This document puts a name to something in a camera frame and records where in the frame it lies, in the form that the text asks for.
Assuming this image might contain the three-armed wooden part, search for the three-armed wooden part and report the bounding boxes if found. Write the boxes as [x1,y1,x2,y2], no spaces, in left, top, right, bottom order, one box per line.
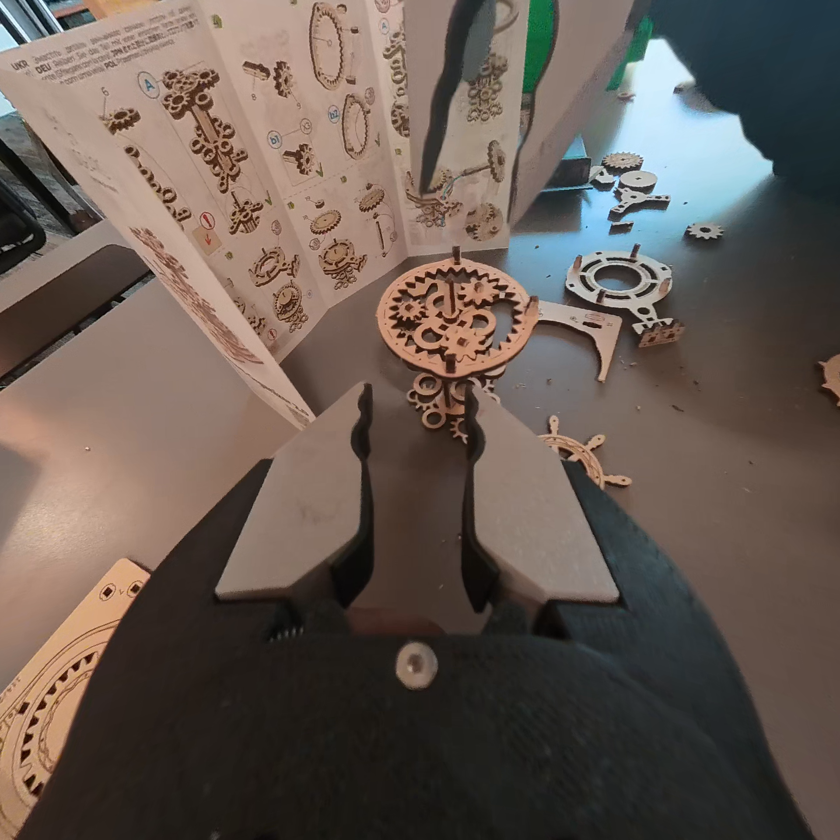
[607,187,672,235]

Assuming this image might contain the wooden sheet with ring pattern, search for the wooden sheet with ring pattern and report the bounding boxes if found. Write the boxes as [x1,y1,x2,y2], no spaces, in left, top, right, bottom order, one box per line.
[0,558,153,840]

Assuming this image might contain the person's dark clothing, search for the person's dark clothing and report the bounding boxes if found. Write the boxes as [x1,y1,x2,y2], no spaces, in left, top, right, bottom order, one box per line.
[646,0,840,193]

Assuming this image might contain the wooden gear model assembly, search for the wooden gear model assembly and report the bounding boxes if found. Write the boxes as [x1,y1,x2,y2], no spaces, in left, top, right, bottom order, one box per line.
[377,246,540,447]

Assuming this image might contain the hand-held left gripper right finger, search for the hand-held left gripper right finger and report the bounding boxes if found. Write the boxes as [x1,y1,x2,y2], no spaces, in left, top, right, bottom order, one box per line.
[461,386,622,613]

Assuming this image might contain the dark green box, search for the dark green box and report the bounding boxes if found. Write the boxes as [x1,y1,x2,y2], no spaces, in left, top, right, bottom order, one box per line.
[545,141,592,191]

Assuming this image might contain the curved wooden sheet offcut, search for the curved wooden sheet offcut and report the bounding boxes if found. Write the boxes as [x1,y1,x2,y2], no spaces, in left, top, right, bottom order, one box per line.
[535,298,623,383]

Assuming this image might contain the black office chair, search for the black office chair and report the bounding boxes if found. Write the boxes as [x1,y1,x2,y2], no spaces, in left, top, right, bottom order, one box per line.
[0,134,73,273]

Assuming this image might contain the folded paper instruction leaflet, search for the folded paper instruction leaflet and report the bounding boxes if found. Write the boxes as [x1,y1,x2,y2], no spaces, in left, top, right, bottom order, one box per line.
[0,0,526,431]

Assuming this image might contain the wooden ring frame with pegs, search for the wooden ring frame with pegs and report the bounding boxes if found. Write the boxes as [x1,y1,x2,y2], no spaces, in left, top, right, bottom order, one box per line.
[564,243,685,349]

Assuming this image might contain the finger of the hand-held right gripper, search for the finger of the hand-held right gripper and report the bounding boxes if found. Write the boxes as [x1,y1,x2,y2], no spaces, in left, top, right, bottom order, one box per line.
[507,0,636,225]
[402,0,463,196]

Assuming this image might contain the green cloth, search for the green cloth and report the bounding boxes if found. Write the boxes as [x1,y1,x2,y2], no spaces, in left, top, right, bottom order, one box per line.
[521,0,656,93]

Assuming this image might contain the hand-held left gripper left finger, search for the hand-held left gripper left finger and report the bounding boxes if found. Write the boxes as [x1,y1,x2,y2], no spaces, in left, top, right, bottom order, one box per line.
[214,382,376,614]

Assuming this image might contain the wooden ship wheel part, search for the wooden ship wheel part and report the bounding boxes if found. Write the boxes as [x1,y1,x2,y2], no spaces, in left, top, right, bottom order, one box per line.
[537,415,632,490]

